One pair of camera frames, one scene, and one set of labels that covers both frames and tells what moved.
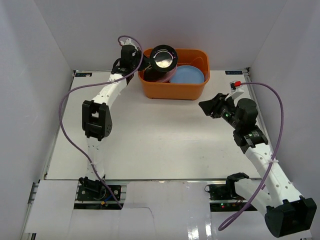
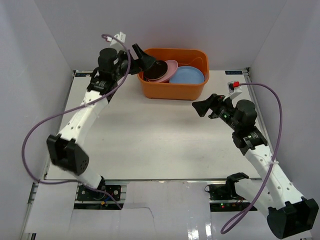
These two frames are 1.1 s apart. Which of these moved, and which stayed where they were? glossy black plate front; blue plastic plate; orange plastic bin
Moved: glossy black plate front
Stayed: blue plastic plate; orange plastic bin
